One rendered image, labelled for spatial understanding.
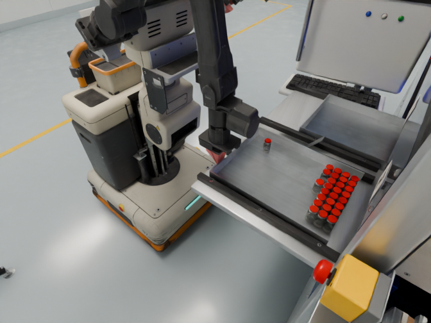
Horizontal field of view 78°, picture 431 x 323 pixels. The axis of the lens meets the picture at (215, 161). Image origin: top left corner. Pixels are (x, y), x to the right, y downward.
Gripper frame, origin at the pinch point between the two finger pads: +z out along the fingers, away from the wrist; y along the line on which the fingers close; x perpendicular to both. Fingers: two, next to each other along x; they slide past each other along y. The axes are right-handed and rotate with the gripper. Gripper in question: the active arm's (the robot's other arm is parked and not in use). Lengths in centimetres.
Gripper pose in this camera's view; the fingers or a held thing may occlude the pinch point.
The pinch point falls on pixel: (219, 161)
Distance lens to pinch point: 77.4
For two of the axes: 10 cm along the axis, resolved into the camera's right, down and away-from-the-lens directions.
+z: 0.0, 7.1, 7.0
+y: 7.9, 4.3, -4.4
